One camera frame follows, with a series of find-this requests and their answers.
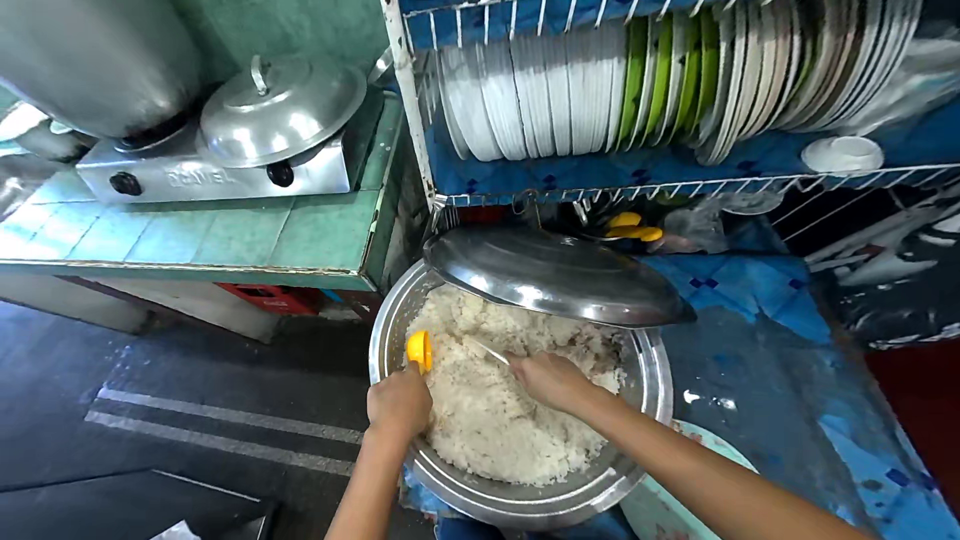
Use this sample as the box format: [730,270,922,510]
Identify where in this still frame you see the pale green floral tray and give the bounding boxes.
[619,419,760,540]

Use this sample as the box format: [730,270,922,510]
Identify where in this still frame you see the metal spoon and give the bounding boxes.
[465,335,512,367]

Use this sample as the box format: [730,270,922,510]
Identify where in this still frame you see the black plastic bag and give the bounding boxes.
[812,217,960,351]

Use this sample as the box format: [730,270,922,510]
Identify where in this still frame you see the person's right forearm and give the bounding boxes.
[573,384,875,540]

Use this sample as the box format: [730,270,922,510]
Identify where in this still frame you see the blue patterned shelf lining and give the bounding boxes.
[401,0,960,208]

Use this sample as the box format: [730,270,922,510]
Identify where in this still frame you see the white wire dish rack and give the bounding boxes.
[380,0,960,213]

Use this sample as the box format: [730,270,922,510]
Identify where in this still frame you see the small white bowl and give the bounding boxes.
[801,135,886,177]

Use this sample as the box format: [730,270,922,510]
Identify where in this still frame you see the person's left hand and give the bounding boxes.
[366,360,435,444]

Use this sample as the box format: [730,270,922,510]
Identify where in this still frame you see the dark flat-topped box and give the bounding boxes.
[0,469,280,540]

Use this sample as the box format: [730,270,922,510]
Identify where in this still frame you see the large dark metal lid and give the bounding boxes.
[423,223,698,330]

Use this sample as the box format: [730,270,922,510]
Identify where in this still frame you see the white paper piece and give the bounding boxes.
[150,519,202,540]

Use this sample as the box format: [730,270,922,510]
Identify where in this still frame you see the large round metal basin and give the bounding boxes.
[368,258,675,531]

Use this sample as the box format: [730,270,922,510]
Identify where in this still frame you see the cooked white rice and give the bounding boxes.
[407,283,628,487]

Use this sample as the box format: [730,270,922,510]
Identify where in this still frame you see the silver gas stove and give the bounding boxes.
[75,123,363,204]

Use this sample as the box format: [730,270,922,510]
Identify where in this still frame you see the large aluminium pot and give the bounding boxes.
[0,0,209,147]

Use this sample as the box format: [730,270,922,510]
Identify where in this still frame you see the person's left forearm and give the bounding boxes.
[324,425,414,540]

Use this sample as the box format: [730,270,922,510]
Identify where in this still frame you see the clear plastic bag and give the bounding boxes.
[832,37,960,138]
[660,202,730,255]

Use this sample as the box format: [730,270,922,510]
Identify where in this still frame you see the red plastic crate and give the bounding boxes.
[216,282,324,318]

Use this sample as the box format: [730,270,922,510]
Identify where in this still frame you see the person's right hand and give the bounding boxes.
[504,351,599,417]

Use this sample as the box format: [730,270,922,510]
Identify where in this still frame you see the green tiled counter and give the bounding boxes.
[0,90,406,293]

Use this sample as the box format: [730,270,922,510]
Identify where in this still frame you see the yellow plastic scoop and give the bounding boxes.
[406,330,434,375]

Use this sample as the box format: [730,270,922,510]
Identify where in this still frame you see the blue patterned tablecloth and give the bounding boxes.
[399,252,960,540]

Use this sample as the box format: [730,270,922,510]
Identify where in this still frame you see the person's legs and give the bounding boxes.
[435,513,639,540]

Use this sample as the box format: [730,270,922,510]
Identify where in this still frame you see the row of plates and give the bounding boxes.
[436,0,924,167]

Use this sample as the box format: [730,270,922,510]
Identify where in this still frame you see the clear plastic bowl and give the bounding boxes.
[718,187,788,217]

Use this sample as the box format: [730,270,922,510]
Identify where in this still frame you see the domed aluminium lid with handle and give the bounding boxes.
[198,54,369,169]

